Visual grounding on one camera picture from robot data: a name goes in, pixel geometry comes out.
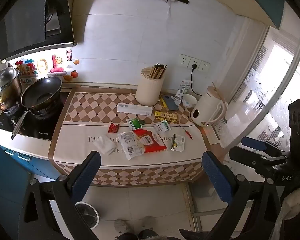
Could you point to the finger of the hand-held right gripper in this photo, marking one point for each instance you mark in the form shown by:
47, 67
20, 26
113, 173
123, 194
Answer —
242, 156
253, 143

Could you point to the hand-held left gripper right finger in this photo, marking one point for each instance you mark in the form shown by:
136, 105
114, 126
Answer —
216, 177

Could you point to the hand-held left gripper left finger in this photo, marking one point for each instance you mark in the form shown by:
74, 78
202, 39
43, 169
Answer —
86, 177

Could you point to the white round waste bin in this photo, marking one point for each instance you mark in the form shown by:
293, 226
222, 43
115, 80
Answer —
88, 215

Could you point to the white tissue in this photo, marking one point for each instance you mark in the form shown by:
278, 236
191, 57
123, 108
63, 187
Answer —
104, 144

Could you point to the small red packet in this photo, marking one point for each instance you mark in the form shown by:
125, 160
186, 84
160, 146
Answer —
113, 128

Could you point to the white green sachet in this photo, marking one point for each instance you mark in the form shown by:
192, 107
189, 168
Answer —
162, 126

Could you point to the dark green wrapper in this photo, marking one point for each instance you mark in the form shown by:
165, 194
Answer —
142, 122

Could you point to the yellow box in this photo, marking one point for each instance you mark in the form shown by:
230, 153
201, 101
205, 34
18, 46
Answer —
166, 116

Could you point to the checkered tablecloth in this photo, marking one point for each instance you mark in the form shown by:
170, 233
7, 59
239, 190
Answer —
80, 135

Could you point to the white yellow sachet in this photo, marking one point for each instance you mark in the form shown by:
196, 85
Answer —
179, 142

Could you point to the red chili pepper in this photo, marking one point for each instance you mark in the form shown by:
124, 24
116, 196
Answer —
187, 133

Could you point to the bright window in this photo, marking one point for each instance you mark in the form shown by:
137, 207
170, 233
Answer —
272, 92

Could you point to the clear plastic labelled bag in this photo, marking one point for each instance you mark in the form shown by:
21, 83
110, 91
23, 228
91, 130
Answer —
131, 146

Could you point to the white electric kettle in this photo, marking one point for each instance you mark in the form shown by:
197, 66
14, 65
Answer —
207, 107

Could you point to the person's grey shoe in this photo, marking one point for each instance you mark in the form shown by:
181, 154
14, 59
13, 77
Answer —
121, 226

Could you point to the black glass stove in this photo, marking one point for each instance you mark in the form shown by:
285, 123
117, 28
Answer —
40, 128

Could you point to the green white packet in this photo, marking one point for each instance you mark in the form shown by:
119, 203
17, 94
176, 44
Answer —
133, 124

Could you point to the red white food package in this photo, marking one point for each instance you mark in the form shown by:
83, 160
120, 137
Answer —
152, 141

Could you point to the white patterned bowl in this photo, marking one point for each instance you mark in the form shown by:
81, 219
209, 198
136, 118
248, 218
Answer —
189, 101

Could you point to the blue kitchen cabinet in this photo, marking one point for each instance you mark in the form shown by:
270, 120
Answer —
7, 175

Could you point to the long white box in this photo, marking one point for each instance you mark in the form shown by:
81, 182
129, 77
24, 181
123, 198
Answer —
133, 109

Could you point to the yellow stick sachet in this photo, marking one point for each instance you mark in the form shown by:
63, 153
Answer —
163, 103

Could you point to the black wok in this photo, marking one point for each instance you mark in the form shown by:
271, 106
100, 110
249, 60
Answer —
41, 92

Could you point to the cream chopstick holder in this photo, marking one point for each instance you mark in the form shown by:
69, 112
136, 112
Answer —
148, 91

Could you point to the steel cooking pot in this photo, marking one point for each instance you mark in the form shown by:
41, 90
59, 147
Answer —
7, 96

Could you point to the bundle of chopsticks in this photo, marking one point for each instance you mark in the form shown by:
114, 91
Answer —
158, 70

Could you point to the steel pot lid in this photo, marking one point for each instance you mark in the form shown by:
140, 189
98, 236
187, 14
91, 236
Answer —
3, 77

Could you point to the black range hood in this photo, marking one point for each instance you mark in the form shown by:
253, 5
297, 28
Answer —
27, 17

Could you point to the white wall socket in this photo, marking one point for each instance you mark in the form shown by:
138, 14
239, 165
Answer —
196, 62
184, 60
204, 66

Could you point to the colourful wall stickers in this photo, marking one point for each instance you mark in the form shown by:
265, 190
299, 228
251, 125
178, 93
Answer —
55, 65

